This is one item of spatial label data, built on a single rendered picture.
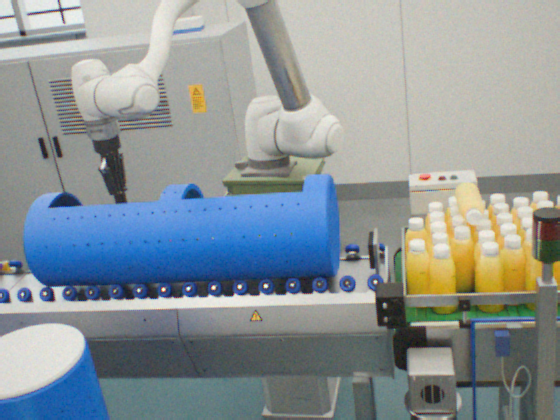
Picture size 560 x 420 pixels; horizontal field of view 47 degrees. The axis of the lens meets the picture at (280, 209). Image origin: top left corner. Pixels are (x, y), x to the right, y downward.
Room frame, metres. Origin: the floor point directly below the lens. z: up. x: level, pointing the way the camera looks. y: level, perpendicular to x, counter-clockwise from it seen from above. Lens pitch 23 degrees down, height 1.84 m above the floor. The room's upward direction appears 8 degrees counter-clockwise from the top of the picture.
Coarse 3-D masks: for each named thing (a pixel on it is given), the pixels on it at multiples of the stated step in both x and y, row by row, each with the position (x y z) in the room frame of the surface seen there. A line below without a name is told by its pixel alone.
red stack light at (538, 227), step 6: (534, 222) 1.18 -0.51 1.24; (540, 222) 1.16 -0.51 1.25; (546, 222) 1.16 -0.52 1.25; (558, 222) 1.15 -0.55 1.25; (534, 228) 1.18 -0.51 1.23; (540, 228) 1.16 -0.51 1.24; (546, 228) 1.15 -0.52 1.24; (552, 228) 1.15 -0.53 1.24; (558, 228) 1.15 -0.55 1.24; (534, 234) 1.17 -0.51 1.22; (540, 234) 1.16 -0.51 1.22; (546, 234) 1.15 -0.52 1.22; (552, 234) 1.15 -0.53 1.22; (558, 234) 1.15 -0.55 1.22; (546, 240) 1.15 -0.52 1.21; (552, 240) 1.15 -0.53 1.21
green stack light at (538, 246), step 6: (534, 240) 1.17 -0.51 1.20; (540, 240) 1.16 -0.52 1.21; (558, 240) 1.15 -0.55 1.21; (534, 246) 1.17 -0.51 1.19; (540, 246) 1.16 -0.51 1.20; (546, 246) 1.15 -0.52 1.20; (552, 246) 1.15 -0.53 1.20; (558, 246) 1.15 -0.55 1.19; (534, 252) 1.17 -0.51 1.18; (540, 252) 1.16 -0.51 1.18; (546, 252) 1.15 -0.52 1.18; (552, 252) 1.15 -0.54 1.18; (558, 252) 1.15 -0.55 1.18; (534, 258) 1.17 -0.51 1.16; (540, 258) 1.16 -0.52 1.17; (546, 258) 1.15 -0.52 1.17; (552, 258) 1.15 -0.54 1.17; (558, 258) 1.15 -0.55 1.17
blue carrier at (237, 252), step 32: (192, 192) 1.82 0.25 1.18; (320, 192) 1.58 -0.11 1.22; (32, 224) 1.72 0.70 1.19; (64, 224) 1.70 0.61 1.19; (96, 224) 1.67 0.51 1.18; (128, 224) 1.65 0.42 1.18; (160, 224) 1.62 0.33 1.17; (192, 224) 1.60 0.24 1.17; (224, 224) 1.58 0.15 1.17; (256, 224) 1.56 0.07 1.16; (288, 224) 1.54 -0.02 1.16; (320, 224) 1.52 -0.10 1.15; (32, 256) 1.68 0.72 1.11; (64, 256) 1.66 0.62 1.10; (96, 256) 1.64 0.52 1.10; (128, 256) 1.62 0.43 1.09; (160, 256) 1.60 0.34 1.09; (192, 256) 1.58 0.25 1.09; (224, 256) 1.56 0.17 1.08; (256, 256) 1.54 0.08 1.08; (288, 256) 1.52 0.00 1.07; (320, 256) 1.51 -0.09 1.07
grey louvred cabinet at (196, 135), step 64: (0, 64) 3.57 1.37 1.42; (64, 64) 3.47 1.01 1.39; (192, 64) 3.29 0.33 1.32; (0, 128) 3.60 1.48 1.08; (64, 128) 3.49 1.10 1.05; (128, 128) 3.40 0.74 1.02; (192, 128) 3.31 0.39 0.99; (0, 192) 3.63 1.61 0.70; (64, 192) 3.54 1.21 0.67; (128, 192) 3.42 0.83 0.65; (0, 256) 3.67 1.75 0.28
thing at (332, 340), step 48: (0, 288) 1.89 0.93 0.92; (336, 288) 1.58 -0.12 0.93; (0, 336) 1.73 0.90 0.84; (96, 336) 1.66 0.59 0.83; (144, 336) 1.63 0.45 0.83; (192, 336) 1.60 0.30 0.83; (240, 336) 1.57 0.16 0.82; (288, 336) 1.54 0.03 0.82; (336, 336) 1.51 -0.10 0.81; (384, 336) 1.48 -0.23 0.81
